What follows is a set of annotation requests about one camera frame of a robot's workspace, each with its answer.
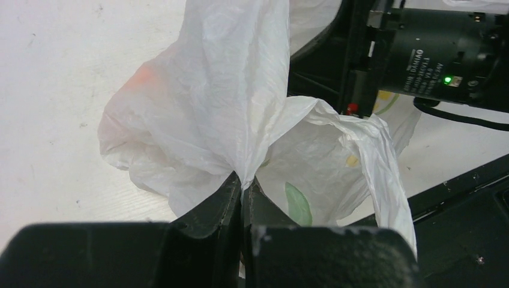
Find white plastic bag lemon print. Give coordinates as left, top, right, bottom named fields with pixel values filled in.
left=98, top=1, right=421, bottom=251

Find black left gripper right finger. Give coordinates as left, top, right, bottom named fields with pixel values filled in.
left=242, top=181, right=422, bottom=287

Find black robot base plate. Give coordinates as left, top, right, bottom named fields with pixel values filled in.
left=349, top=155, right=509, bottom=288

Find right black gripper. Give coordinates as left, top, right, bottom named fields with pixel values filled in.
left=288, top=1, right=508, bottom=117

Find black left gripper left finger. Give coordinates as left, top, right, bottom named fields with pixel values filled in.
left=1, top=174, right=241, bottom=287

